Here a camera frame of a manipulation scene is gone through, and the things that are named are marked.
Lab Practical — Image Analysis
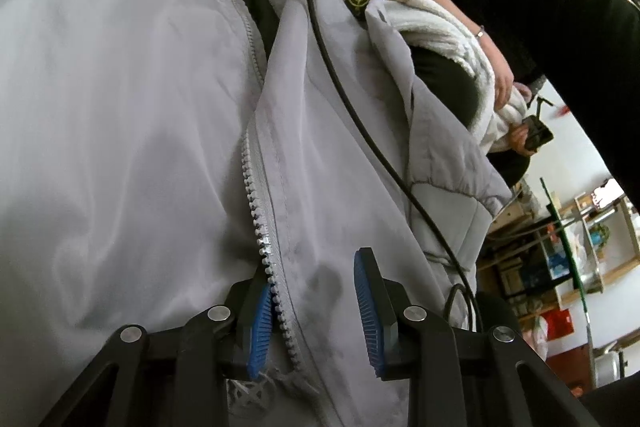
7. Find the bystander bare hand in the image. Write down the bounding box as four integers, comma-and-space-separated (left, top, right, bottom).
490, 53, 514, 110

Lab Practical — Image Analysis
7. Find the white fleece garment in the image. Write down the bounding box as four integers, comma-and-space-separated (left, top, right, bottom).
383, 0, 533, 153

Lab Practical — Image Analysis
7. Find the person in black shirt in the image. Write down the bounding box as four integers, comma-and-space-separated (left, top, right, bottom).
380, 0, 640, 218

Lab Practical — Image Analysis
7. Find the wooden shelf unit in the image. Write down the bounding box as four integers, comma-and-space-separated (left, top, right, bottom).
478, 178, 639, 326

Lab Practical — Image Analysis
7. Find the green mop handle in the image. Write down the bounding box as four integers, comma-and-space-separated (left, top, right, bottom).
540, 178, 597, 390

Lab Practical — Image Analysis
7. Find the light grey zip jacket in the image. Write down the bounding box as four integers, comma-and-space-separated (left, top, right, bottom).
1, 0, 509, 426

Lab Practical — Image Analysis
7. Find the black cable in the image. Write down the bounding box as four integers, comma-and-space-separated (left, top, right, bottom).
304, 0, 482, 333

